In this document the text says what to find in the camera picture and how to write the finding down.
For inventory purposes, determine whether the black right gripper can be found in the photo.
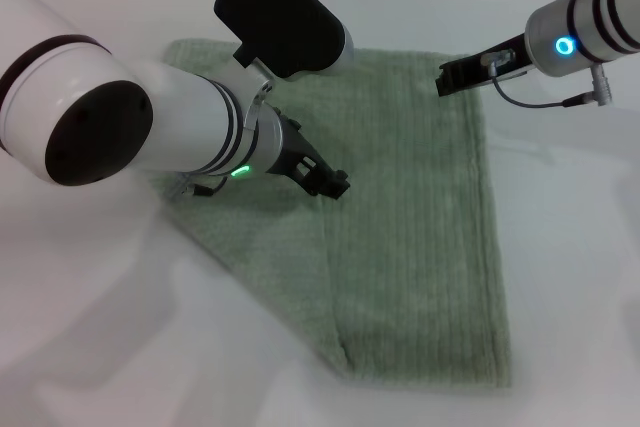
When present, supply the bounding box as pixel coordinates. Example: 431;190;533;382
434;33;535;99

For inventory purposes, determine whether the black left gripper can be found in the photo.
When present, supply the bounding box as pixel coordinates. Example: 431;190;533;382
268;114;351;201

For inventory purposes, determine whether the green ribbed towel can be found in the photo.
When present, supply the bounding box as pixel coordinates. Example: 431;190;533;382
149;37;514;391

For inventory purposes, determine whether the left arm connector cable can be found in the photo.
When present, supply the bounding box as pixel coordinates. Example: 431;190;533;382
168;172;229;199

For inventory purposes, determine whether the black left wrist camera housing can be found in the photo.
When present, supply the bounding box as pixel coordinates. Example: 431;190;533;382
213;0;357;81

